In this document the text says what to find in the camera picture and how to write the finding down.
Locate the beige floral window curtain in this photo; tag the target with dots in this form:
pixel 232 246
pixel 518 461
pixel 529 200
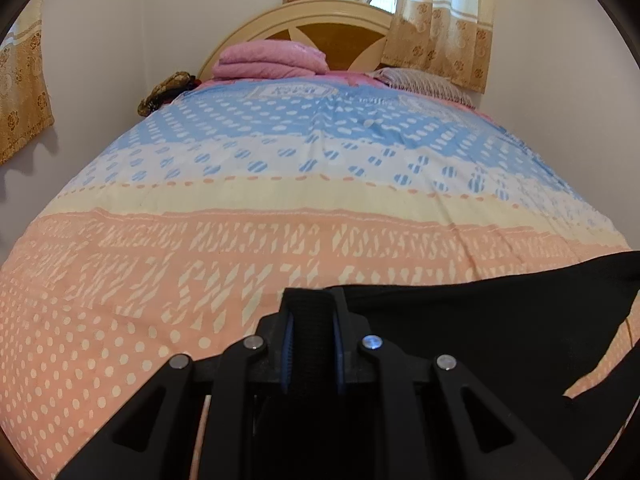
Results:
pixel 447 38

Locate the pink folded blanket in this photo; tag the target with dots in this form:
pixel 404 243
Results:
pixel 269 59

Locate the beige floral side curtain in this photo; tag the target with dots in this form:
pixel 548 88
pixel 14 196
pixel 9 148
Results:
pixel 24 98

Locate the pastel patterned bed cover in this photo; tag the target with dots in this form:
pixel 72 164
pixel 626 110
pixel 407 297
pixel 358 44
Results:
pixel 186 230

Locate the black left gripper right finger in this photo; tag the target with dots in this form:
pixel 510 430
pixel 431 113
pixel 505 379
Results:
pixel 389 415

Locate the striped pillow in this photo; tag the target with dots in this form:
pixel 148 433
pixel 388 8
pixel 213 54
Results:
pixel 425 84

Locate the beige wooden headboard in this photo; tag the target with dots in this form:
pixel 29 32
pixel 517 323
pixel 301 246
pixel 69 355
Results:
pixel 351 34

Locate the brown plush item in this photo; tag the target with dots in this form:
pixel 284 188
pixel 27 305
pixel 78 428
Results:
pixel 167 91

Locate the black pants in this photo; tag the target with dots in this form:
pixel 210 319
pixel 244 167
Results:
pixel 528 338

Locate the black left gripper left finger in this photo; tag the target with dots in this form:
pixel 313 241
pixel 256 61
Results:
pixel 153 435

